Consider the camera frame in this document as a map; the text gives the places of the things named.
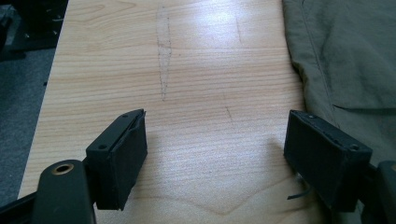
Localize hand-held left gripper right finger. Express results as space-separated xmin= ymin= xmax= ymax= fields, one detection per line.
xmin=283 ymin=109 xmax=374 ymax=214

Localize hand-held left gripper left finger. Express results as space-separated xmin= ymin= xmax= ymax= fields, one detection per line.
xmin=85 ymin=108 xmax=149 ymax=211

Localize olive green shorts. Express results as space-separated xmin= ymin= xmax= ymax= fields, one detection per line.
xmin=281 ymin=0 xmax=396 ymax=224

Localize black stand base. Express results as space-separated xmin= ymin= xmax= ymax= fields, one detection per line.
xmin=0 ymin=0 xmax=69 ymax=62

